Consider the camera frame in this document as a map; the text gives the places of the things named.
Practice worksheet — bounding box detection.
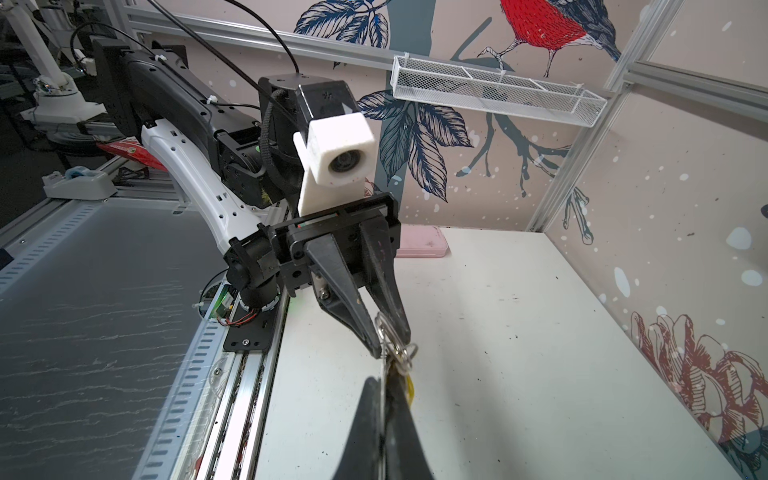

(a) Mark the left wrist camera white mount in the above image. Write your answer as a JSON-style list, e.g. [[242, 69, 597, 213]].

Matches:
[[293, 112, 377, 217]]

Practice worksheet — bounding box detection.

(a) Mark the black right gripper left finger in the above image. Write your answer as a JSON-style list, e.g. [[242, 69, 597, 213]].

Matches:
[[333, 377, 383, 480]]

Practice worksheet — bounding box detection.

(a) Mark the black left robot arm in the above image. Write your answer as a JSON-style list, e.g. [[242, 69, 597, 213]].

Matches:
[[93, 39, 411, 357]]

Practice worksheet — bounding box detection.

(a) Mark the black left wrist camera cable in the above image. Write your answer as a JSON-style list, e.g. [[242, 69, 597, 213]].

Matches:
[[146, 0, 301, 109]]

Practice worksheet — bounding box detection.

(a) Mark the silver metal keyring carabiner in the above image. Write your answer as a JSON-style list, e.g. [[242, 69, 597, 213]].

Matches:
[[374, 312, 419, 376]]

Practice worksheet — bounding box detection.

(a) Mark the white wire mesh basket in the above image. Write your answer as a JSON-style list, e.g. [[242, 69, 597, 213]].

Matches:
[[390, 53, 607, 127]]

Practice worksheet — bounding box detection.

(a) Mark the yellow capped key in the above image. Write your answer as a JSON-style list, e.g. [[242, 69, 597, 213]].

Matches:
[[405, 375, 415, 406]]

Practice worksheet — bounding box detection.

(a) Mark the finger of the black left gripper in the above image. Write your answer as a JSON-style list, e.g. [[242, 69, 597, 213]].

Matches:
[[304, 234, 382, 359], [360, 215, 411, 344]]

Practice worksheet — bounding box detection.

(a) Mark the pink rectangular tray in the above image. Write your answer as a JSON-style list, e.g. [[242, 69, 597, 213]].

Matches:
[[396, 225, 449, 258]]

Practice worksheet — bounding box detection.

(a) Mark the white tape dispenser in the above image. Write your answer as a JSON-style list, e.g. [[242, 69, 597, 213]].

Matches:
[[42, 166, 117, 201]]

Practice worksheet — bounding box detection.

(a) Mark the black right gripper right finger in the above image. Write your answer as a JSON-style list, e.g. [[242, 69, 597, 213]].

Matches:
[[382, 366, 434, 479]]

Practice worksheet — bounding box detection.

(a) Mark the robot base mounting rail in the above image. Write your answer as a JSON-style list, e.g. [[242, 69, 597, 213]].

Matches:
[[132, 268, 288, 479]]

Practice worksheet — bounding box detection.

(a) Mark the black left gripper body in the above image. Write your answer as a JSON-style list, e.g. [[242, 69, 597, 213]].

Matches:
[[224, 191, 402, 298]]

